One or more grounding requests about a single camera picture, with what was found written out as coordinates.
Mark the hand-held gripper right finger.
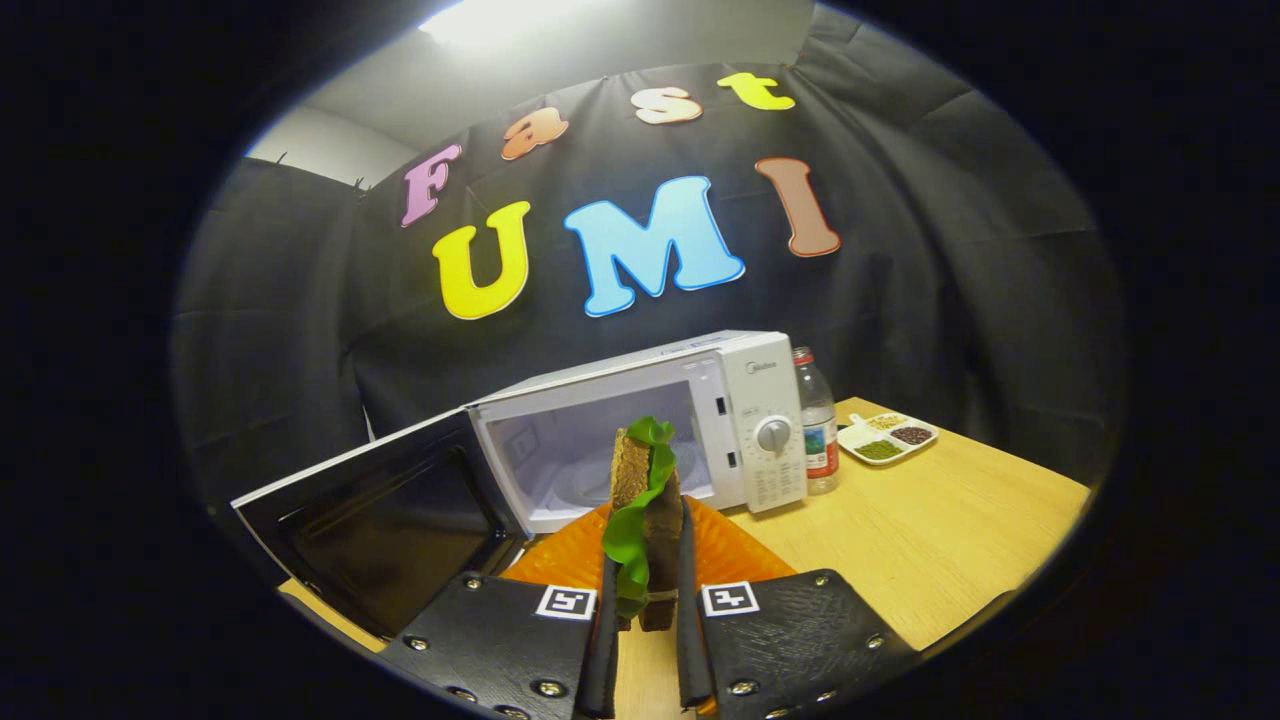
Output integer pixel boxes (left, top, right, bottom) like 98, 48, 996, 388
675, 496, 917, 714

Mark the glass microwave turntable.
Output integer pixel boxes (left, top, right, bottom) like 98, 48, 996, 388
553, 464, 626, 511

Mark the white microwave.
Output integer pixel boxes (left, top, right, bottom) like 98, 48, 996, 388
232, 330, 809, 641

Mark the white divided bean dish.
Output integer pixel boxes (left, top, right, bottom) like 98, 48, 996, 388
837, 411, 940, 468

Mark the black backdrop cloth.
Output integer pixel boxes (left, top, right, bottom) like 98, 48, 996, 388
170, 5, 1126, 521

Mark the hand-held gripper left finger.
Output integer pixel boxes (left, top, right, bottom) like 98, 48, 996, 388
378, 502, 621, 720

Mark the lettuce sandwich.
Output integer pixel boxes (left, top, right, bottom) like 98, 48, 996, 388
600, 416, 687, 633

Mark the clear water bottle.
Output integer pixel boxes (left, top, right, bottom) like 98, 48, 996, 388
793, 346, 840, 497

